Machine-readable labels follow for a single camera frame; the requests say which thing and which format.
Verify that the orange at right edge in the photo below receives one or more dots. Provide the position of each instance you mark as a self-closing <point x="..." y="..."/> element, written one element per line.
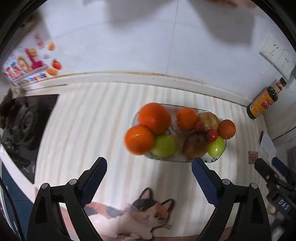
<point x="226" y="129"/>

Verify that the soy sauce bottle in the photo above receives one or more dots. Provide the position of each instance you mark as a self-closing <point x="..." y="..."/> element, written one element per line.
<point x="265" y="100"/>

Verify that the small brown label card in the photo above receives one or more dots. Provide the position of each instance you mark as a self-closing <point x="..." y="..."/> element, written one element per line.
<point x="252" y="157"/>

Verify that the orange at front left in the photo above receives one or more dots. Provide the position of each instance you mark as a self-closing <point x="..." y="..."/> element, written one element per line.
<point x="139" y="140"/>

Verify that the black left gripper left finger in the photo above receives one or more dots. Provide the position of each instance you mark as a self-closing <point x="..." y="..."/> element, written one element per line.
<point x="46" y="221"/>

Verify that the orange in plate middle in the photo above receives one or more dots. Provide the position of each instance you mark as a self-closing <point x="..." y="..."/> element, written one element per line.
<point x="186" y="119"/>

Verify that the brownish apple front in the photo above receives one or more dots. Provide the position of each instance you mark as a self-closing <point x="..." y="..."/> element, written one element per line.
<point x="195" y="146"/>

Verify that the green apple left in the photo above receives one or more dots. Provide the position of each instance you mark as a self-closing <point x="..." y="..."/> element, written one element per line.
<point x="164" y="146"/>

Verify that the white oval fruit plate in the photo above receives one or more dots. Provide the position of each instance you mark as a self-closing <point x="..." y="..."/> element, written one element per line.
<point x="179" y="136"/>

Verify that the green apple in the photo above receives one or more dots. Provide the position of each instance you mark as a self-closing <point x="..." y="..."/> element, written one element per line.
<point x="164" y="146"/>
<point x="216" y="148"/>

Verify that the reddish yellow apple back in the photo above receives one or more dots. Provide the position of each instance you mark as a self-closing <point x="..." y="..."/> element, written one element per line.
<point x="209" y="120"/>

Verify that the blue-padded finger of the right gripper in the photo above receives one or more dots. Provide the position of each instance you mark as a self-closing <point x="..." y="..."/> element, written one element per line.
<point x="287" y="173"/>

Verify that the white wall power socket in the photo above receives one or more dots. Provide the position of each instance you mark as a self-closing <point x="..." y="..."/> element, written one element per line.
<point x="277" y="56"/>

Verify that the white paper sheet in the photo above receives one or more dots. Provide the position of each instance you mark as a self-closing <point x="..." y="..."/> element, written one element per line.
<point x="266" y="147"/>

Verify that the large orange top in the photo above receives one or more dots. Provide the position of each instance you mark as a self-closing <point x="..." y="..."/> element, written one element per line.
<point x="155" y="117"/>

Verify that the green apple right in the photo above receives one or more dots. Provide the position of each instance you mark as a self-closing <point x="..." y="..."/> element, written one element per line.
<point x="216" y="148"/>

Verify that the small red fruit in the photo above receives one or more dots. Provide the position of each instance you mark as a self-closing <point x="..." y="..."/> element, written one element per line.
<point x="199" y="127"/>
<point x="212" y="135"/>

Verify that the colourful wall sticker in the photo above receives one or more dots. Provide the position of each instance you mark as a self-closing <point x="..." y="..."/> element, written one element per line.
<point x="32" y="60"/>

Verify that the small red fruit lower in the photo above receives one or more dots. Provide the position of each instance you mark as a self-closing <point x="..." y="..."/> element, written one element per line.
<point x="212" y="135"/>

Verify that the small red fruit upper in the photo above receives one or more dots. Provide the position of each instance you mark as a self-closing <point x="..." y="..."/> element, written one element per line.
<point x="199" y="127"/>

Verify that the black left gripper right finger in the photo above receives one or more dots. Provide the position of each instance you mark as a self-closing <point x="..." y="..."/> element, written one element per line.
<point x="251" y="221"/>

